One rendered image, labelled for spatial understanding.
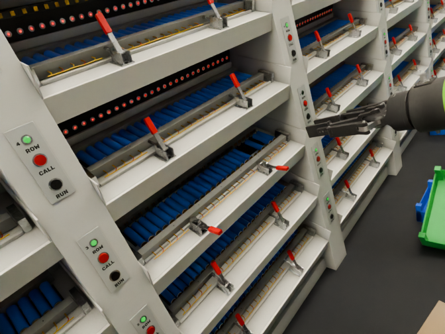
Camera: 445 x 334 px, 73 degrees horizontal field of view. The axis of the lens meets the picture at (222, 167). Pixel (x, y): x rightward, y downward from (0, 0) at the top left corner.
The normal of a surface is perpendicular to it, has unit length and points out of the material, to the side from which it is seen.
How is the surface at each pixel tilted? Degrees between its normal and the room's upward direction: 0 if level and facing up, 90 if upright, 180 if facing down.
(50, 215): 90
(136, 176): 21
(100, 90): 111
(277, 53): 90
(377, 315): 0
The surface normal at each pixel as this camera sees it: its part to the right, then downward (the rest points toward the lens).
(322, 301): -0.33, -0.86
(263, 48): -0.66, 0.51
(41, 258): 0.75, 0.37
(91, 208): 0.68, 0.07
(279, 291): -0.06, -0.78
